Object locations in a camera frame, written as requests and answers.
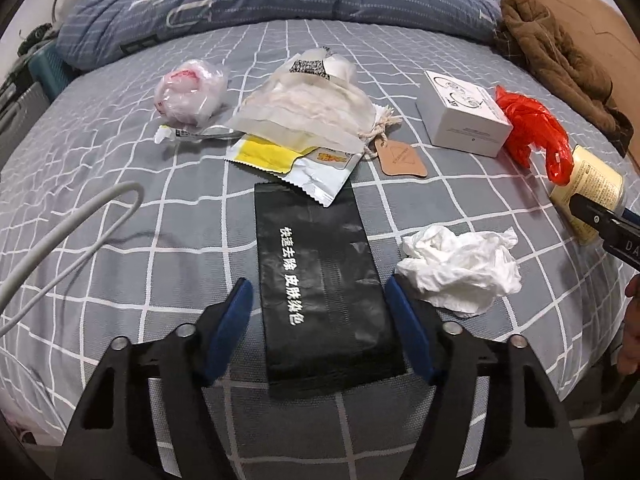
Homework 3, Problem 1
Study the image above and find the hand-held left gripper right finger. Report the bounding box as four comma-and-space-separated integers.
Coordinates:
384, 275, 586, 480

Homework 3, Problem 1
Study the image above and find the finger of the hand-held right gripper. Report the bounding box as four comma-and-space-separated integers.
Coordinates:
569, 193, 640, 243

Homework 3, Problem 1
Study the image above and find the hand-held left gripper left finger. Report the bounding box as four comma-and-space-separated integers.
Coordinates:
55, 278, 253, 480

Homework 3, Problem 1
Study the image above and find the yellow labelled jar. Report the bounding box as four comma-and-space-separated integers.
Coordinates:
550, 145, 628, 246

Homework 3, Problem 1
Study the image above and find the white tissue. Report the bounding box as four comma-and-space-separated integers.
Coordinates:
395, 225, 522, 318

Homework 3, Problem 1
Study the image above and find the black foil packet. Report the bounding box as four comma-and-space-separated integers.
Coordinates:
253, 180, 407, 401

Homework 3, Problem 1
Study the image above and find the red plastic bag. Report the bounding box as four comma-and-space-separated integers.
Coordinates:
495, 85, 573, 183

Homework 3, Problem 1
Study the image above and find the white cardboard box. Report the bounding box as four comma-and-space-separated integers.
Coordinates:
416, 71, 514, 158

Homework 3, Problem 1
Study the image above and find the pink plastic bag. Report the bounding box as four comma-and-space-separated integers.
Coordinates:
154, 59, 232, 128

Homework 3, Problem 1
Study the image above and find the person's right hand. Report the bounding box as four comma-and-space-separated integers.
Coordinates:
618, 272, 640, 376

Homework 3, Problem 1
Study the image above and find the grey checkered bed sheet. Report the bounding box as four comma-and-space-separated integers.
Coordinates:
0, 20, 640, 461

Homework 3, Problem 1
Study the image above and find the yellow snack wrapper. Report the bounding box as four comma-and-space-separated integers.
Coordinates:
225, 132, 363, 208

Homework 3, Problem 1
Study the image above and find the brown leather tag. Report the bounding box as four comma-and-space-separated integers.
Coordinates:
375, 139, 430, 179

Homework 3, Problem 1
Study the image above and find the brown fleece jacket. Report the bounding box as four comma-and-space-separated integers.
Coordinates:
495, 0, 635, 158

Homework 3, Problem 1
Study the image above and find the small white wrapper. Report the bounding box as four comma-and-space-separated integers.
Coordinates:
154, 122, 241, 145

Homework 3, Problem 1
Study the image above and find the translucent white paper bag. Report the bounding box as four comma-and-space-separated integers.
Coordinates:
227, 92, 368, 153

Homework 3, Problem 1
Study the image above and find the grey ribbed suitcase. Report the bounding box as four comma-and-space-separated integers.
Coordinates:
0, 80, 51, 131

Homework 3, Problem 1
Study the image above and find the white cable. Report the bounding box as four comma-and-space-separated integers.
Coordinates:
0, 182, 146, 338

